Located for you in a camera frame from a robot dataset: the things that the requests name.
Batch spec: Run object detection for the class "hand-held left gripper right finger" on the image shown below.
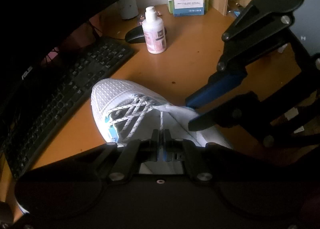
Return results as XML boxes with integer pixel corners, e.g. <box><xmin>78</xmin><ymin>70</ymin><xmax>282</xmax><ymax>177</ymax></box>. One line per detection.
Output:
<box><xmin>162</xmin><ymin>129</ymin><xmax>250</xmax><ymax>184</ymax></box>

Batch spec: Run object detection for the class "white speckled shoelace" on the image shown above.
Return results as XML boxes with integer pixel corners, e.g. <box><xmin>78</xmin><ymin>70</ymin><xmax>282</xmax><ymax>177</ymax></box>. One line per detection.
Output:
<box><xmin>107</xmin><ymin>95</ymin><xmax>170</xmax><ymax>144</ymax></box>

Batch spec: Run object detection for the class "black keyboard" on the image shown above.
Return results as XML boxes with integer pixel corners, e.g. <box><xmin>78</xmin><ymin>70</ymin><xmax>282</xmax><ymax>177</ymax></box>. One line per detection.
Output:
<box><xmin>0</xmin><ymin>36</ymin><xmax>135</xmax><ymax>179</ymax></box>

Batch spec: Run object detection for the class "black computer monitor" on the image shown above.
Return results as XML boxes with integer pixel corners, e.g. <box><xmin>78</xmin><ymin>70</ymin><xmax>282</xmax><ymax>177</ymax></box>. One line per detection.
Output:
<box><xmin>0</xmin><ymin>0</ymin><xmax>120</xmax><ymax>124</ymax></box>

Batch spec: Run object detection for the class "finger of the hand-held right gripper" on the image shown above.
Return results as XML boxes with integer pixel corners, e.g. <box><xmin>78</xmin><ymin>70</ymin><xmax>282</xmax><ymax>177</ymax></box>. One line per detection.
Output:
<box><xmin>185</xmin><ymin>0</ymin><xmax>306</xmax><ymax>109</ymax></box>
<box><xmin>188</xmin><ymin>91</ymin><xmax>278</xmax><ymax>149</ymax></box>

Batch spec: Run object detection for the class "white mesh sneaker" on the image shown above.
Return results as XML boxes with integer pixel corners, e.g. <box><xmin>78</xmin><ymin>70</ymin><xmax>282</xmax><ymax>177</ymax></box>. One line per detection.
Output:
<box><xmin>91</xmin><ymin>78</ymin><xmax>234</xmax><ymax>174</ymax></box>

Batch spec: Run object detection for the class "black computer mouse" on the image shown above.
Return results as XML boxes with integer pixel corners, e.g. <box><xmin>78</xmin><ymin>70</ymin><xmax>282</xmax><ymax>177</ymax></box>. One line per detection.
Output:
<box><xmin>124</xmin><ymin>25</ymin><xmax>167</xmax><ymax>44</ymax></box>

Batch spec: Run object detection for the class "white lotion bottle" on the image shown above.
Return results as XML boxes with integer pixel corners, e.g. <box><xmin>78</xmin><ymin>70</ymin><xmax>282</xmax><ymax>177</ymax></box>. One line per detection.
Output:
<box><xmin>142</xmin><ymin>6</ymin><xmax>167</xmax><ymax>54</ymax></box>

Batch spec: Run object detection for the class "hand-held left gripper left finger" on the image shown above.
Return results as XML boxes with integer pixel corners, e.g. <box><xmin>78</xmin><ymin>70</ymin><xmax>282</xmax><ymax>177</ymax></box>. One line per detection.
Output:
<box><xmin>35</xmin><ymin>129</ymin><xmax>161</xmax><ymax>182</ymax></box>

